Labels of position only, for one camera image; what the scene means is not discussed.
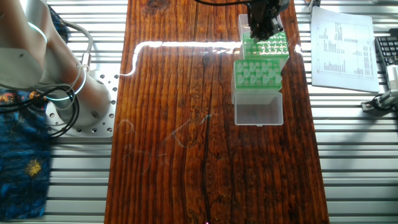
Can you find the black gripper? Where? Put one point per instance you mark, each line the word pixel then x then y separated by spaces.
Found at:
pixel 264 15

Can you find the aluminium camera bracket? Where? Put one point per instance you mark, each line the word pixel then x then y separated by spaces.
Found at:
pixel 388 98

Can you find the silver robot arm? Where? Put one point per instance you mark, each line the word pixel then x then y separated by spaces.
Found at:
pixel 37 46

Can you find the clear box with green rack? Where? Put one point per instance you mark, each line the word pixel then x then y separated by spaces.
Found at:
pixel 259 110
pixel 270 51

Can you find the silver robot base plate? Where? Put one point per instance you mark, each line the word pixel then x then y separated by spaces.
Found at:
pixel 109 127

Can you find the black keyboard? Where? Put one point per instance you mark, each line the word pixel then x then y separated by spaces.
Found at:
pixel 387 49

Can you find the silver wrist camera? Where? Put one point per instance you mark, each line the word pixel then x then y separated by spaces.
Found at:
pixel 284 3

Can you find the printed white paper sheet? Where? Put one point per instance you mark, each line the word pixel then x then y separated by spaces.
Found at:
pixel 342 81

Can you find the brown wooden board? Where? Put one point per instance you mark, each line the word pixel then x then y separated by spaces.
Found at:
pixel 186 155

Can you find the silver camera on stand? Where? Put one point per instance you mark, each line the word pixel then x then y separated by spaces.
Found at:
pixel 392 76

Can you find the blue starry painted cloth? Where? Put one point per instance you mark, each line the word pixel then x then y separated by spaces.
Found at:
pixel 21 174

